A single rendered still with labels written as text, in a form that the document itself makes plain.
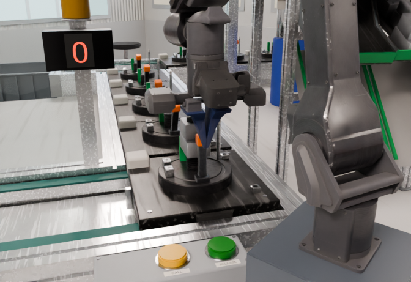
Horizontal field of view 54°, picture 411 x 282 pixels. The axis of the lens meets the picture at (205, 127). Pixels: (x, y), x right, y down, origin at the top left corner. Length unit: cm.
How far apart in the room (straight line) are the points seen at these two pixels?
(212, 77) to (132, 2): 543
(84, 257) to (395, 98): 67
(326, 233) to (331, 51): 17
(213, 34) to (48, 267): 40
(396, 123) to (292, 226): 48
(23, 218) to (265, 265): 52
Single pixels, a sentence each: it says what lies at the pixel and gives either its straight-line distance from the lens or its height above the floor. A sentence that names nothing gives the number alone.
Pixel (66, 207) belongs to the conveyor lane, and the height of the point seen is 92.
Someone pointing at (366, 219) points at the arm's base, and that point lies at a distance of 41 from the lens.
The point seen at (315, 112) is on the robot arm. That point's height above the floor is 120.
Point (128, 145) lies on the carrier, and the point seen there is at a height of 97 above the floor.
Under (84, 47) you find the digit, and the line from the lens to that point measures 77.
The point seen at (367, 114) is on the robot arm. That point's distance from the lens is 41.
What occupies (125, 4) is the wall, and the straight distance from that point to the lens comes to 590.
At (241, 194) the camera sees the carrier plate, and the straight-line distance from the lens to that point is 71.
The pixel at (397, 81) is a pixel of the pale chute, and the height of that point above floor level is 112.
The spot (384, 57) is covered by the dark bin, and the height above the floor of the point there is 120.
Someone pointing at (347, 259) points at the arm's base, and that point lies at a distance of 42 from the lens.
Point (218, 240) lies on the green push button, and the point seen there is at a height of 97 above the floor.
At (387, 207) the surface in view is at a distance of 98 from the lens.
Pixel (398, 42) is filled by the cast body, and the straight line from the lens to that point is 83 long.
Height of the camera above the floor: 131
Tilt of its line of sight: 19 degrees down
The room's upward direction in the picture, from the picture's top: straight up
